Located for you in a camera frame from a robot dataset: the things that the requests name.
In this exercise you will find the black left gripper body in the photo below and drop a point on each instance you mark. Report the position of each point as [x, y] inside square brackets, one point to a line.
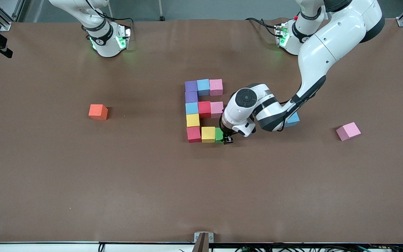
[225, 134]

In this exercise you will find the green foam cube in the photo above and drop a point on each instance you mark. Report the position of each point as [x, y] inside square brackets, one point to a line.
[219, 134]

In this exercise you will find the yellow foam cube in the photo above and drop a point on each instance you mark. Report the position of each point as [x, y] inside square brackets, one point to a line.
[193, 120]
[208, 134]

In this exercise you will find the pink foam cube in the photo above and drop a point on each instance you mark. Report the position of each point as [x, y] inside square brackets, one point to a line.
[216, 109]
[216, 87]
[348, 131]

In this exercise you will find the red foam cube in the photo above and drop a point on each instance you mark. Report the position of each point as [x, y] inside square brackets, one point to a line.
[204, 109]

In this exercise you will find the crimson foam cube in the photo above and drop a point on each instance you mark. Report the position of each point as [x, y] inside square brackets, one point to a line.
[193, 134]

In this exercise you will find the blue foam cube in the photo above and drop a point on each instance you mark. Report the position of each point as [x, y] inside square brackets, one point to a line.
[204, 86]
[294, 120]
[192, 108]

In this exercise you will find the purple foam cube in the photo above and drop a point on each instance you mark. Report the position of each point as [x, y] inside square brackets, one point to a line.
[191, 97]
[191, 86]

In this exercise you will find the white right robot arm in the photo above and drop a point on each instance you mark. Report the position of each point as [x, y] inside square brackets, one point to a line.
[105, 38]

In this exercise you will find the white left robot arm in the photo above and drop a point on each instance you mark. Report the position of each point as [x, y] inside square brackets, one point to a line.
[334, 38]

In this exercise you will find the brown table mat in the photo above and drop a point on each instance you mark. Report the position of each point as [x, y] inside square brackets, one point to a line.
[201, 203]

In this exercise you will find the orange foam cube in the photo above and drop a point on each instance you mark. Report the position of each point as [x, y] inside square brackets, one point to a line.
[97, 111]

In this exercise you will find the metal table edge bracket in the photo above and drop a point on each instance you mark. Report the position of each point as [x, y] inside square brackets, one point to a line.
[203, 241]

